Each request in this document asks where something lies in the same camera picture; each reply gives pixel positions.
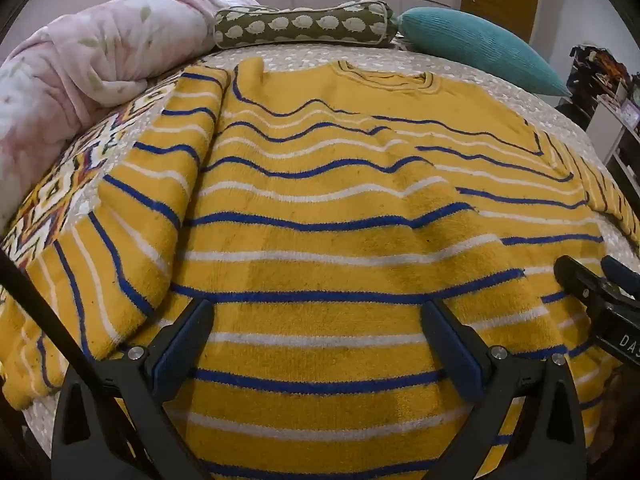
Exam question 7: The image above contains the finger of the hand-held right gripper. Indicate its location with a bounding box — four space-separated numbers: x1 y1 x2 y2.
600 255 640 301
553 255 616 311

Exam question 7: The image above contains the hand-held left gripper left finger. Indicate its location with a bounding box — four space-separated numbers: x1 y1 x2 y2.
51 299 216 480

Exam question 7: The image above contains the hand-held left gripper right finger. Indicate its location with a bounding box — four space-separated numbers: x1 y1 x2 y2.
421 300 587 480

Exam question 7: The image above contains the yellow striped sweater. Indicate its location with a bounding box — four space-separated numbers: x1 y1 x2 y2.
0 57 640 480

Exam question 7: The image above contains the cluttered white shelf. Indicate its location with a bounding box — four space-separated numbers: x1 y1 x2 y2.
555 42 640 201

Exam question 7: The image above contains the teal ribbed pillow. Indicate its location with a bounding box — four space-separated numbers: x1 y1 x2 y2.
399 7 572 99

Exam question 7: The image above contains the pink floral blanket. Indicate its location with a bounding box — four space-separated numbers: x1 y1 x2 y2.
0 0 261 223

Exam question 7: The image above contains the beige dotted bedspread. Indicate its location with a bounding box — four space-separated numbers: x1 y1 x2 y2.
0 40 640 461

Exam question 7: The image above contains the olive sheep-print bolster pillow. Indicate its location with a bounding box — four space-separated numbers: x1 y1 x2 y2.
214 1 401 52

